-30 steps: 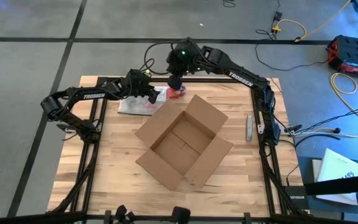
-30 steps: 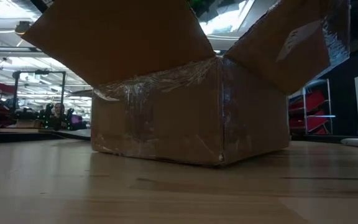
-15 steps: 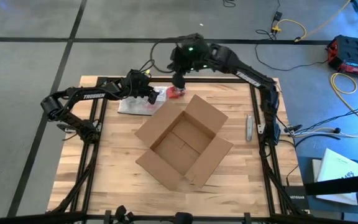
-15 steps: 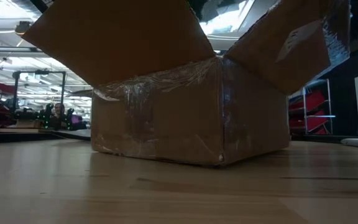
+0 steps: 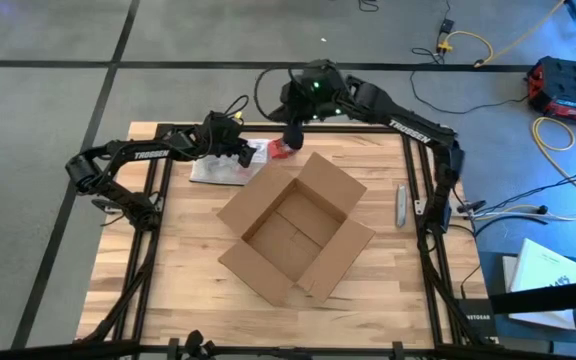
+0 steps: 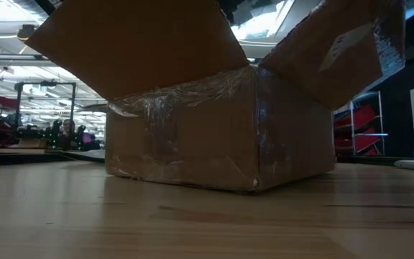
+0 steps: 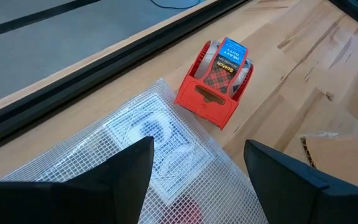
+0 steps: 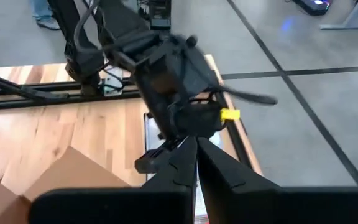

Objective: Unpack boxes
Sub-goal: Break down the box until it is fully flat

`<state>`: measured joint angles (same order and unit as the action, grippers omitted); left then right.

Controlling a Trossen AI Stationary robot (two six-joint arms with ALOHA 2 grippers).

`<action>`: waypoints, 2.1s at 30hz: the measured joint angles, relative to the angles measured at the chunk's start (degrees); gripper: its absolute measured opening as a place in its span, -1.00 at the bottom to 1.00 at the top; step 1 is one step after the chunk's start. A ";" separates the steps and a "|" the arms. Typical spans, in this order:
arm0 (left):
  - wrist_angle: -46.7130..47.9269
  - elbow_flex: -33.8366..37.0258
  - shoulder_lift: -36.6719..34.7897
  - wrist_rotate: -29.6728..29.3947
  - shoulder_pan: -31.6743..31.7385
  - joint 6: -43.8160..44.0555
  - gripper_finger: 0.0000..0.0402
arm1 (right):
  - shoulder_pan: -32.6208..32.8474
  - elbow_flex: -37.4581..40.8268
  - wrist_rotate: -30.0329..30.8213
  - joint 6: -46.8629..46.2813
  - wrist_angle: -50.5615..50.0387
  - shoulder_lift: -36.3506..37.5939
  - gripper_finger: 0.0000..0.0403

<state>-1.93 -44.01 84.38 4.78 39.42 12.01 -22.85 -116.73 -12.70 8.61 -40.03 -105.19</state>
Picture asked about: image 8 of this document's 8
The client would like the black cable with yellow tag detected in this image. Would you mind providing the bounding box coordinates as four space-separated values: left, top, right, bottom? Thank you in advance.
73 0 278 123

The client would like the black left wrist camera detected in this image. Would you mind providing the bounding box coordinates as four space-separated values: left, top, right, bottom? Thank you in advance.
173 101 225 138

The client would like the black floor box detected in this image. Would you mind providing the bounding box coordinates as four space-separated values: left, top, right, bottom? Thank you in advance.
149 0 172 31

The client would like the grey floor stand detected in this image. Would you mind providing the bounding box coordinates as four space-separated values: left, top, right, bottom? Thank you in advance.
319 0 358 31

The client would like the black equipment case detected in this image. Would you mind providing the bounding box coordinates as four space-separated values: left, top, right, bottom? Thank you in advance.
291 0 334 16

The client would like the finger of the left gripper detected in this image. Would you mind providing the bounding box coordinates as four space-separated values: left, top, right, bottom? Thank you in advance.
134 138 185 174

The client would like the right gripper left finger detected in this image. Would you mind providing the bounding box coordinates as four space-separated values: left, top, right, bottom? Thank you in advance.
29 136 198 224

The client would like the person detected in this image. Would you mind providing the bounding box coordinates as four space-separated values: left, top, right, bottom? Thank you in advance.
30 0 61 31

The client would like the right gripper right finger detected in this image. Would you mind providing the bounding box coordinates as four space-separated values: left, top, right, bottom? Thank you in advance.
197 136 358 224

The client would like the brown taped cardboard box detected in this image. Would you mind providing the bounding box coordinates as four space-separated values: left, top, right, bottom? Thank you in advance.
0 146 131 224

